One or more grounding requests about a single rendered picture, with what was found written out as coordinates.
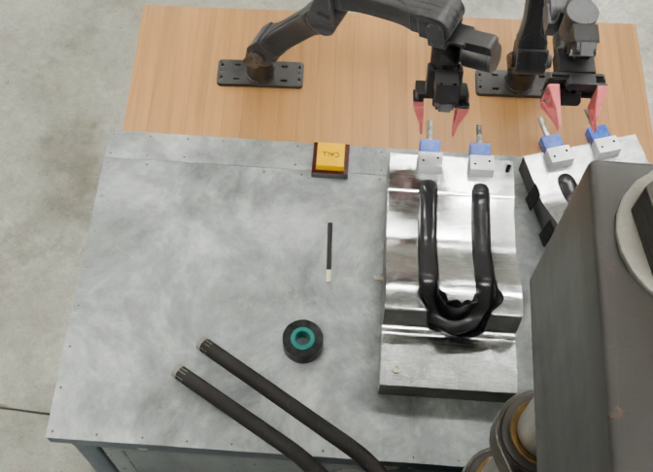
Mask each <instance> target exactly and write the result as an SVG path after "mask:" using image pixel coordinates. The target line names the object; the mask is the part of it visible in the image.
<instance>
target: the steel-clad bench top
mask: <svg viewBox="0 0 653 472"><path fill-rule="evenodd" d="M313 149H314V144H313V143H298V142H284V141H268V140H254V139H239V138H224V137H209V136H193V135H179V134H164V133H149V132H134V131H119V130H110V133H109V138H108V143H107V148H106V151H105V157H104V161H103V166H102V170H101V175H100V180H99V185H98V189H97V193H96V198H95V202H94V207H93V212H92V217H91V221H90V226H89V231H88V235H87V239H86V248H85V253H84V257H83V262H82V267H81V271H80V276H79V280H78V285H77V289H76V294H75V299H74V304H73V308H72V313H71V318H70V322H69V326H68V331H67V336H66V340H65V345H64V350H63V355H62V359H61V363H60V368H59V373H58V377H57V382H56V387H55V392H54V396H53V401H52V408H51V413H50V418H49V423H48V427H47V432H46V438H55V439H69V440H83V441H96V442H110V443H124V444H137V445H152V446H165V447H179V448H193V449H206V450H220V451H235V452H248V453H262V454H275V455H282V453H280V452H279V451H277V450H276V449H275V448H273V447H272V446H270V445H269V444H267V443H266V442H265V441H263V440H262V439H260V438H259V437H257V436H256V435H255V434H254V433H253V432H251V431H250V430H248V429H247V428H246V427H244V426H243V425H241V424H240V423H238V422H237V421H235V420H234V419H232V418H231V417H229V416H228V415H226V414H225V413H224V412H222V411H221V410H219V409H218V408H216V407H215V406H214V405H212V404H211V403H209V402H208V401H206V400H205V399H204V398H202V397H201V396H199V395H198V394H196V393H195V392H193V391H192V390H191V389H189V388H187V387H186V386H184V385H183V384H182V383H180V382H179V381H177V380H176V379H175V378H173V377H172V376H171V373H172V370H173V368H174V367H175V366H176V365H178V364H182V365H184V366H185V367H187V369H188V370H190V371H191V372H193V373H194V374H196V375H197V376H199V377H200V378H202V379H203V380H204V381H206V382H207V383H209V384H210V385H212V386H213V387H215V388H217V389H218V390H220V391H221V392H222V393H224V394H225V395H227V396H228V397H230V398H231V399H233V400H234V401H236V402H237V403H238V404H240V405H241V406H243V407H244V408H246V409H247V410H249V411H250V412H252V413H253V414H254V415H256V416H257V417H259V418H260V419H262V420H263V421H265V422H267V423H268V424H269V425H271V426H272V427H274V428H275V429H277V430H278V431H280V432H281V433H283V434H284V435H286V436H287V437H288V438H290V439H291V440H293V441H294V442H295V443H296V444H297V445H299V446H300V447H301V448H303V449H304V450H305V451H306V452H307V453H309V454H310V455H311V456H315V457H330V458H344V459H351V458H350V457H349V456H347V455H346V454H344V453H343V452H342V451H340V450H339V449H337V448H336V447H335V446H333V445H332V444H330V443H329V442H328V441H327V440H326V439H324V438H323V437H321V436H320V435H319V434H317V433H316V432H314V431H313V430H311V429H310V428H309V427H307V426H306V425H304V424H303V423H302V422H300V421H298V420H297V419H295V418H294V417H293V416H291V415H290V414H288V413H287V412H286V411H284V410H283V409H281V408H280V407H278V406H277V405H276V404H274V403H273V402H271V401H270V400H269V399H267V398H266V397H264V396H263V395H261V394H260V393H259V392H257V391H256V390H254V389H253V388H251V387H250V386H248V385H247V384H245V383H244V382H243V381H241V380H240V379H238V378H237V377H235V376H234V375H233V374H231V373H230V372H228V371H227V370H226V369H224V368H223V367H221V366H220V365H219V364H218V363H217V362H215V361H214V360H212V359H211V358H210V357H208V356H207V355H205V354H203V353H202V352H201V351H199V350H198V349H197V348H196V343H197V341H198V340H199V339H200V338H201V337H203V336H205V337H207V338H208V339H210V340H211V341H213V342H214V343H215V344H217V345H218V346H220V347H221V348H223V349H224V350H226V351H227V352H228V353H230V354H232V355H233V356H235V357H236V358H238V359H239V360H240V361H242V362H243V363H245V364H246V365H248V366H249V367H251V368H252V369H253V370H255V371H256V372H258V373H259V374H260V375H261V376H263V377H264V378H265V379H267V380H268V381H270V382H271V383H273V384H274V385H276V386H277V387H278V388H280V389H282V390H283V391H285V392H286V393H288V394H289V395H290V396H292V397H293V398H295V399H296V400H298V401H299V402H301V403H302V404H303V405H305V406H306V407H308V408H309V409H311V410H312V411H314V412H315V413H316V414H318V415H319V416H321V417H322V418H324V419H325V420H327V421H328V422H330V423H331V424H333V425H334V426H336V427H337V428H339V429H340V430H341V431H343V432H344V433H346V434H347V435H349V436H350V437H352V438H353V439H354V440H356V441H357V442H358V443H360V444H361V445H362V446H363V447H365V448H366V449H367V450H368V451H369V452H370V453H372V454H373V455H374V456H375V457H376V458H377V459H378V460H379V461H385V462H398V463H412V464H426V465H440V466H454V467H465V465H466V464H467V462H468V461H469V460H470V459H471V457H472V456H473V455H475V454H476V453H478V452H479V451H480V450H483V449H486V448H489V447H490V442H489V438H490V429H491V426H492V424H493V421H494V419H495V417H496V415H497V414H498V412H499V410H500V408H501V407H502V406H503V405H504V403H502V402H488V401H474V400H460V399H446V398H432V397H418V396H404V395H389V394H378V372H379V350H380V326H381V303H382V283H381V282H379V281H373V276H374V275H380V274H383V256H384V234H385V211H386V187H387V172H388V165H389V158H390V152H392V153H408V154H418V153H419V151H418V150H403V149H388V148H377V153H376V148H373V147H358V146H350V154H349V170H348V180H343V179H328V178H313V177H311V171H312V160H313ZM494 159H497V160H512V161H513V178H514V224H515V251H516V258H517V263H518V268H519V273H520V278H521V285H522V293H523V317H522V320H521V322H520V325H519V327H518V330H517V333H516V367H517V393H519V392H522V391H525V390H528V389H533V344H532V320H531V296H530V279H531V276H532V274H533V271H534V269H535V267H536V265H537V263H538V262H539V260H540V258H541V256H542V254H543V252H544V250H545V249H546V247H547V245H548V244H546V246H545V247H543V245H542V243H541V240H540V238H539V233H540V232H541V230H542V229H541V226H540V224H539V221H538V219H537V216H536V213H535V211H534V208H532V210H531V211H530V209H529V206H528V204H527V201H526V198H527V196H528V192H527V190H526V187H525V185H524V182H523V180H522V177H521V174H520V172H519V167H520V165H521V162H522V159H523V157H522V156H507V155H494ZM375 167H376V174H375ZM328 222H332V246H331V283H327V223H328ZM295 320H310V321H312V322H314V323H315V324H316V325H317V326H318V327H319V328H320V329H321V330H322V333H323V349H322V351H321V353H320V355H319V356H318V357H317V358H316V359H314V360H313V361H311V362H308V363H297V362H294V361H292V360H291V359H289V358H288V357H287V356H286V354H285V352H284V349H283V333H284V330H285V329H286V327H287V326H288V325H289V324H290V323H291V322H293V321H295Z"/></svg>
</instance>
